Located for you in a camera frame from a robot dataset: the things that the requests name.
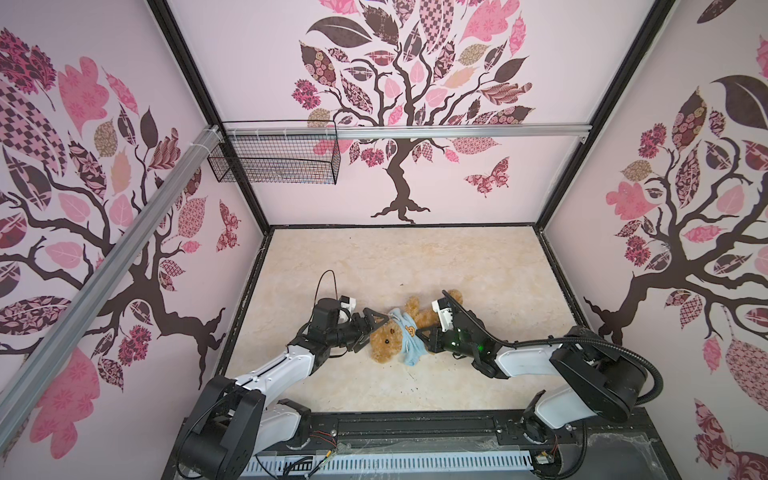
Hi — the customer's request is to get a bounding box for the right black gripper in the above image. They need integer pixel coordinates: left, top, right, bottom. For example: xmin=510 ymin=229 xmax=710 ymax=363
xmin=414 ymin=325 xmax=477 ymax=361

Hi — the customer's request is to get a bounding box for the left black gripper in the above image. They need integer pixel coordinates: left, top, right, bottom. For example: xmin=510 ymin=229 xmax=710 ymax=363
xmin=327 ymin=308 xmax=389 ymax=353

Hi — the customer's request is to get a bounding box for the brown plush teddy bear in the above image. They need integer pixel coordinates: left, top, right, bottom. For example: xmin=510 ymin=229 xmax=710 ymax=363
xmin=370 ymin=296 xmax=439 ymax=364

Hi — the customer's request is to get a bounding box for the light blue fleece hoodie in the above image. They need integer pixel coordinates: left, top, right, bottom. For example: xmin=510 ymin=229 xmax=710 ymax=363
xmin=389 ymin=308 xmax=427 ymax=367

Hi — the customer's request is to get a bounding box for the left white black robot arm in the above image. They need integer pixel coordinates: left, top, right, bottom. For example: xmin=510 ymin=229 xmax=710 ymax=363
xmin=161 ymin=296 xmax=389 ymax=479

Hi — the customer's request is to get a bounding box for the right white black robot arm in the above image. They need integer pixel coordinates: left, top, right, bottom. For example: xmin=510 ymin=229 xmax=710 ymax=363
xmin=416 ymin=293 xmax=663 ymax=443

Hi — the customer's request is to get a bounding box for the left thin black cable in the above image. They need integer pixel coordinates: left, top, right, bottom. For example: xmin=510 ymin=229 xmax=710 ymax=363
xmin=313 ymin=269 xmax=340 ymax=301

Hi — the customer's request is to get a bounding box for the white slotted cable duct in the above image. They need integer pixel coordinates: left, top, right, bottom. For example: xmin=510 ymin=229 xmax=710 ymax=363
xmin=241 ymin=451 xmax=533 ymax=479

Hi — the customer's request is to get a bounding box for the black wire mesh basket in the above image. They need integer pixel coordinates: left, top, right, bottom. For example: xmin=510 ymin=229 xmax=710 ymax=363
xmin=208 ymin=120 xmax=341 ymax=185

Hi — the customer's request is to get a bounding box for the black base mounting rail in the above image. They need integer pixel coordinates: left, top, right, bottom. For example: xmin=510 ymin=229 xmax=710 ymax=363
xmin=160 ymin=407 xmax=682 ymax=480

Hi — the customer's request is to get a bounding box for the right black corrugated cable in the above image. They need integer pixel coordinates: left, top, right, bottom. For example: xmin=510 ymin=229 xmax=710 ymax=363
xmin=440 ymin=290 xmax=665 ymax=406

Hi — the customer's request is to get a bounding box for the rear aluminium rail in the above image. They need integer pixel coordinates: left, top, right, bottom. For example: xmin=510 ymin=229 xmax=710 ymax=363
xmin=225 ymin=123 xmax=592 ymax=140

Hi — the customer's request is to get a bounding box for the aluminium rail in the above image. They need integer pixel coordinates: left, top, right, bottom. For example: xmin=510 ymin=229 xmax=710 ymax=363
xmin=1 ymin=125 xmax=222 ymax=448
xmin=225 ymin=123 xmax=592 ymax=140

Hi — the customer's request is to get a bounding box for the left aluminium rail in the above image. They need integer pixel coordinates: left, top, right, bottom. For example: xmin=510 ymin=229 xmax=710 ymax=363
xmin=1 ymin=125 xmax=222 ymax=448

